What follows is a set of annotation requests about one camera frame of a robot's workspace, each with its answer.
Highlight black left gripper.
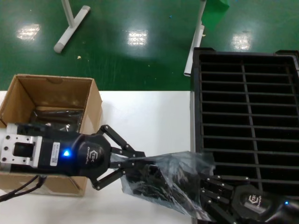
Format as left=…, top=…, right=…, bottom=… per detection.
left=34, top=125, right=150, bottom=191

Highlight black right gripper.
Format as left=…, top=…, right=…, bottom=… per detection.
left=200, top=175, right=299, bottom=224

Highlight black graphics card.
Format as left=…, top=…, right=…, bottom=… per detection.
left=122, top=163, right=206, bottom=217

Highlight dark translucent antistatic bag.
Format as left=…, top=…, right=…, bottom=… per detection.
left=109, top=150, right=217, bottom=221

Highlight bagged graphics card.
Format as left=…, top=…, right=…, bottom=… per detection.
left=30, top=109, right=85, bottom=136

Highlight black slotted container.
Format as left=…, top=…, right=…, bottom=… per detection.
left=190, top=47, right=299, bottom=224

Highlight open brown cardboard box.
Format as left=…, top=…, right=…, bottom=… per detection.
left=0, top=74, right=103, bottom=197

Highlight white table leg grey caps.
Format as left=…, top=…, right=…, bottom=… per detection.
left=53, top=0, right=91, bottom=54

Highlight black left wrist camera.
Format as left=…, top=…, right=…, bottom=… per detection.
left=15, top=122, right=71, bottom=139

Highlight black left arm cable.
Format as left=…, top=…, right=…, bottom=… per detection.
left=0, top=175, right=39, bottom=198
left=0, top=176, right=48, bottom=203

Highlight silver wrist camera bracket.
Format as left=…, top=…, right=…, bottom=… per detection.
left=0, top=134, right=43, bottom=168

